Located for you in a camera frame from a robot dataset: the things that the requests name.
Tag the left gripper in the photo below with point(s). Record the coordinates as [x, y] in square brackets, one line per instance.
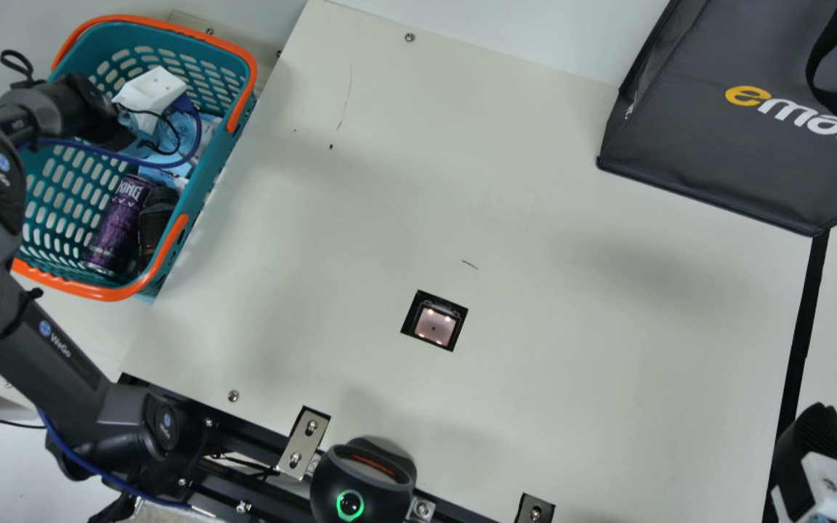
[177, 134]

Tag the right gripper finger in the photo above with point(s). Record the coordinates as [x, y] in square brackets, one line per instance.
[818, 443]

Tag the blue white wet wipes pack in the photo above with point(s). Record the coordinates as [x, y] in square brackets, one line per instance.
[171, 168]

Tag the teal shopping basket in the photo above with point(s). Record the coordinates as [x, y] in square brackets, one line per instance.
[70, 192]

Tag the small square scanner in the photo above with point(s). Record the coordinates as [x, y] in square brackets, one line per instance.
[434, 322]

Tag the dark coffee bottle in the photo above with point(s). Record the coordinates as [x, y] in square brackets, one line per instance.
[155, 225]

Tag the black strip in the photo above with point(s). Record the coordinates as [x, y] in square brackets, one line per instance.
[800, 349]

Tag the purple can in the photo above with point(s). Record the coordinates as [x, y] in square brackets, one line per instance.
[117, 221]

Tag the white round stand base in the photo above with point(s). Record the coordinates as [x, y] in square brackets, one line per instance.
[19, 479]

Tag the black device with green light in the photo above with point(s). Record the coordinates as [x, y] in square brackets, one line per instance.
[360, 479]

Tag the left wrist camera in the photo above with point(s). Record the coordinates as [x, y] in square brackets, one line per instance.
[150, 91]

